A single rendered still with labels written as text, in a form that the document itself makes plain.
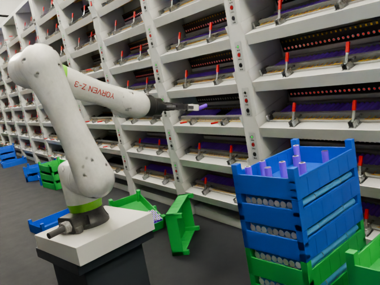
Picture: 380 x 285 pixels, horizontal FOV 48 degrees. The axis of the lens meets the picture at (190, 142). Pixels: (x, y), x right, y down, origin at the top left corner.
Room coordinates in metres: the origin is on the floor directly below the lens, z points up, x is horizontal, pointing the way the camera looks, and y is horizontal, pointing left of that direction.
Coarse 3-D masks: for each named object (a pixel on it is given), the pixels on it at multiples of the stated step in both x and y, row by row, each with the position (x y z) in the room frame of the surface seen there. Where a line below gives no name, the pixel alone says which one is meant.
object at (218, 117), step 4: (184, 116) 2.32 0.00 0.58; (188, 116) 2.29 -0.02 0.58; (192, 116) 2.26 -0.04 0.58; (196, 116) 2.22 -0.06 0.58; (200, 116) 2.19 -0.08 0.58; (204, 116) 2.16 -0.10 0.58; (208, 116) 2.13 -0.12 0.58; (212, 116) 2.10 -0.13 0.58; (216, 116) 2.08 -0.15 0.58; (220, 116) 2.05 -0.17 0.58; (224, 116) 2.02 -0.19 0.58; (228, 116) 1.99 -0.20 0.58; (232, 116) 1.97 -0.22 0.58; (236, 116) 1.94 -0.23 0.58; (200, 120) 2.18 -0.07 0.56; (212, 120) 2.09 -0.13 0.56; (220, 120) 2.04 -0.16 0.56; (236, 120) 1.93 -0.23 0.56
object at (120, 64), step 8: (144, 40) 2.80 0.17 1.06; (136, 48) 2.93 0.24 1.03; (144, 48) 2.84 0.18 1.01; (120, 56) 3.00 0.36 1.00; (128, 56) 2.95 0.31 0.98; (136, 56) 2.72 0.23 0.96; (144, 56) 2.64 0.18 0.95; (112, 64) 2.96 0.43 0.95; (120, 64) 2.79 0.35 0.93; (128, 64) 2.68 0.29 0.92; (136, 64) 2.60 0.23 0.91; (144, 64) 2.52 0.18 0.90; (112, 72) 2.92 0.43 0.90; (120, 72) 2.82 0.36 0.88
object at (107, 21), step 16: (96, 0) 2.95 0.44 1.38; (96, 16) 2.96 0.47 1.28; (112, 16) 3.00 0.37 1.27; (96, 32) 3.00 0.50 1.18; (112, 48) 2.97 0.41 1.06; (128, 48) 3.04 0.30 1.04; (112, 80) 2.95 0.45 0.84; (128, 80) 3.01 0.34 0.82; (128, 160) 2.95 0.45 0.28; (144, 160) 3.01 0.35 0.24; (128, 176) 2.98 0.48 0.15
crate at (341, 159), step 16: (352, 144) 1.15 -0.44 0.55; (272, 160) 1.22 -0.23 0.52; (288, 160) 1.27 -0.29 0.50; (304, 160) 1.28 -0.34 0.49; (320, 160) 1.24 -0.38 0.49; (336, 160) 1.09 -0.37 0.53; (352, 160) 1.14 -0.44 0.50; (240, 176) 1.09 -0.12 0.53; (256, 176) 1.05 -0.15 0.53; (288, 176) 0.97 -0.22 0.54; (304, 176) 0.99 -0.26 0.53; (320, 176) 1.03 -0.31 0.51; (336, 176) 1.08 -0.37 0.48; (240, 192) 1.10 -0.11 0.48; (256, 192) 1.06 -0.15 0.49; (272, 192) 1.02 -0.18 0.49; (288, 192) 0.98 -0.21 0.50; (304, 192) 0.98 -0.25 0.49
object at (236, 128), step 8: (200, 104) 2.40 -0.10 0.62; (208, 104) 2.33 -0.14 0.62; (216, 104) 2.27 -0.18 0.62; (184, 112) 2.40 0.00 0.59; (176, 120) 2.37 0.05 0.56; (176, 128) 2.33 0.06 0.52; (184, 128) 2.26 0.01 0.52; (192, 128) 2.19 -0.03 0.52; (200, 128) 2.13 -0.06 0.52; (208, 128) 2.07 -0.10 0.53; (216, 128) 2.02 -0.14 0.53; (224, 128) 1.96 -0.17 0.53; (232, 128) 1.91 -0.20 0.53; (240, 128) 1.86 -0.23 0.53
